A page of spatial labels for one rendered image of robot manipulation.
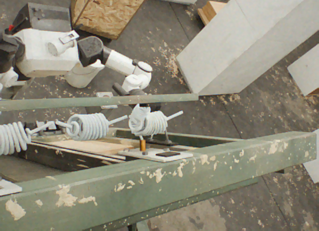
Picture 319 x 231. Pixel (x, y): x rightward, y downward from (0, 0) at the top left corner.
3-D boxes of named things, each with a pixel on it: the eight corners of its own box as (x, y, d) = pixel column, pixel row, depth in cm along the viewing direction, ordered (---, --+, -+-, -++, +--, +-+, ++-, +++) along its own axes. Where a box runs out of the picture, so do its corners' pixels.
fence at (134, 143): (89, 140, 209) (88, 133, 208) (220, 161, 138) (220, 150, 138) (81, 141, 205) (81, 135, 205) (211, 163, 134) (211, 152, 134)
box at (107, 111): (99, 106, 244) (111, 91, 233) (105, 121, 240) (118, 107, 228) (84, 107, 236) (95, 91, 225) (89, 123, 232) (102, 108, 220)
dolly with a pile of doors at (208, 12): (217, 17, 581) (230, 3, 561) (232, 43, 563) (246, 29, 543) (191, 13, 540) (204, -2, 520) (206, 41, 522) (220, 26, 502)
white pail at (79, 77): (86, 65, 364) (107, 34, 333) (96, 90, 354) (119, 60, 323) (57, 64, 343) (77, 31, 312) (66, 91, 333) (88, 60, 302)
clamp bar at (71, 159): (17, 149, 182) (15, 101, 180) (194, 194, 93) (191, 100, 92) (-4, 152, 175) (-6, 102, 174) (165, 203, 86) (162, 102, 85)
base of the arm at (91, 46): (75, 69, 189) (72, 48, 192) (99, 67, 194) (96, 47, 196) (78, 58, 176) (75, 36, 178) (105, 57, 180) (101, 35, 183)
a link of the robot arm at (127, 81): (129, 102, 163) (138, 94, 175) (136, 84, 159) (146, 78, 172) (116, 95, 163) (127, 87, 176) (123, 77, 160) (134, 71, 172)
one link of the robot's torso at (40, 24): (-11, 23, 181) (15, -5, 155) (54, 29, 204) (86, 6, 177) (-4, 82, 179) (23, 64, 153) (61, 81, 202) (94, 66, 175)
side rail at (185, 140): (125, 145, 226) (124, 128, 225) (292, 171, 143) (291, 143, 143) (117, 147, 222) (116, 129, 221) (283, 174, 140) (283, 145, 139)
